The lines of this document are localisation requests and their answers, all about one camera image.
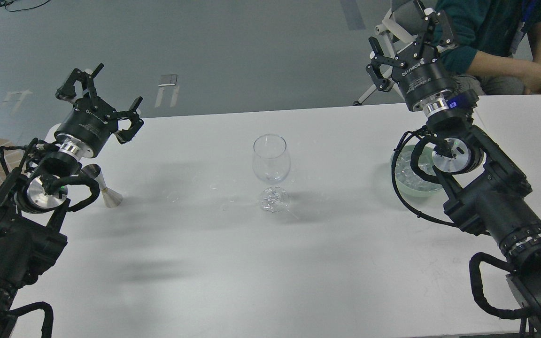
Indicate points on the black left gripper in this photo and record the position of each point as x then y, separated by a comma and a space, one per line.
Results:
84, 128

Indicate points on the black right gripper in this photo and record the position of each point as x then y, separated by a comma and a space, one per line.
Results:
417, 69

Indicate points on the steel cocktail jigger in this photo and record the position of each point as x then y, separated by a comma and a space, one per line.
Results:
111, 198

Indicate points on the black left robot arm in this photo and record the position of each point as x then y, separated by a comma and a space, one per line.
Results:
49, 182

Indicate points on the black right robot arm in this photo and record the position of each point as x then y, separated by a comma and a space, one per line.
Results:
485, 188

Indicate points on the green bowl of ice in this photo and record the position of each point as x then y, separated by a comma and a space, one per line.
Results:
408, 182

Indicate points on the clear wine glass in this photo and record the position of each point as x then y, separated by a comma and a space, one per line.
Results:
271, 165

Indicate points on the white grey office chair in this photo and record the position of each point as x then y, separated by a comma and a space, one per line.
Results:
401, 24

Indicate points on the person in teal shirt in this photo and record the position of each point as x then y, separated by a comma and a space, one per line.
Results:
499, 49

